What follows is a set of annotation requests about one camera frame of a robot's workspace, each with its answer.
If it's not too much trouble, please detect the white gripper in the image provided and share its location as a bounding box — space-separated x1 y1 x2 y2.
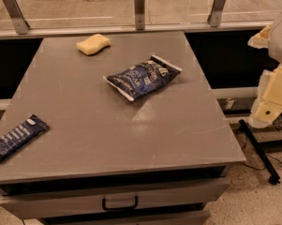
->
247 12 282 128

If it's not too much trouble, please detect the blue chip bag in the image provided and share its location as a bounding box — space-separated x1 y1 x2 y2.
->
103 55 182 101

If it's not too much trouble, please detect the blue rxbar blueberry bar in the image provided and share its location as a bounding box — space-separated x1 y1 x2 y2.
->
0 114 49 163

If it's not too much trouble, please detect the black floor stand bar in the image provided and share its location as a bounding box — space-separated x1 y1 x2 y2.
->
239 119 280 185

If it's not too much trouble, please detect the grey drawer cabinet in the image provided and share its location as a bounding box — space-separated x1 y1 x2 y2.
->
0 32 245 225

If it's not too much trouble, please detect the upper grey drawer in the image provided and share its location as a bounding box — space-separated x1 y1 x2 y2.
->
0 177 230 219

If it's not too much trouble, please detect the yellow sponge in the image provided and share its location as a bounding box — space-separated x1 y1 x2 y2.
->
76 34 111 55

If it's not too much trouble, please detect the right metal railing bracket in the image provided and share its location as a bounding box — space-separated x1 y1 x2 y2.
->
207 0 226 27

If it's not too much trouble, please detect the metal railing bracket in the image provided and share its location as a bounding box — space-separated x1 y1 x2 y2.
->
2 0 30 35
207 0 226 27
134 0 145 30

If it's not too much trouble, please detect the black floor cable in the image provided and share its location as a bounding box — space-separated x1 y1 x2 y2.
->
242 131 282 173

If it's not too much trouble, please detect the middle metal railing bracket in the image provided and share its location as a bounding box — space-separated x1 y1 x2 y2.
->
134 0 145 30

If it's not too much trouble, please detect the black drawer handle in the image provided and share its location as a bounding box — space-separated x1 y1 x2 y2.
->
101 196 139 212

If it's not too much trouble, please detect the left metal railing bracket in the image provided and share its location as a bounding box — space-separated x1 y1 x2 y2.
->
2 0 30 35

